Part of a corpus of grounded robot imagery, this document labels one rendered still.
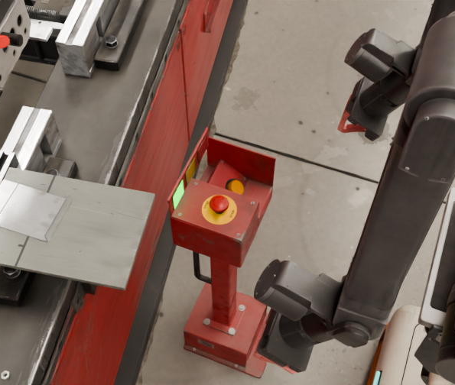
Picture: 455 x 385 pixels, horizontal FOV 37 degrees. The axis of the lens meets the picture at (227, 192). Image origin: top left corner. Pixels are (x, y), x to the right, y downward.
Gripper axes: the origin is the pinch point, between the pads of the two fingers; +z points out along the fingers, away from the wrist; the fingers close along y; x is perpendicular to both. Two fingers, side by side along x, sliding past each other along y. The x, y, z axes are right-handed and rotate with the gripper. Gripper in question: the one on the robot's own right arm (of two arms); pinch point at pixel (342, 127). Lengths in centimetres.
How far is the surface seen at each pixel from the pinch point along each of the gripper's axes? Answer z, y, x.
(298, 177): 96, -56, 30
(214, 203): 26.0, 12.5, -9.8
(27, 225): 19, 39, -38
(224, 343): 86, 15, 24
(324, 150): 94, -70, 35
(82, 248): 14, 39, -29
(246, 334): 84, 10, 28
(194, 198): 30.8, 11.2, -12.9
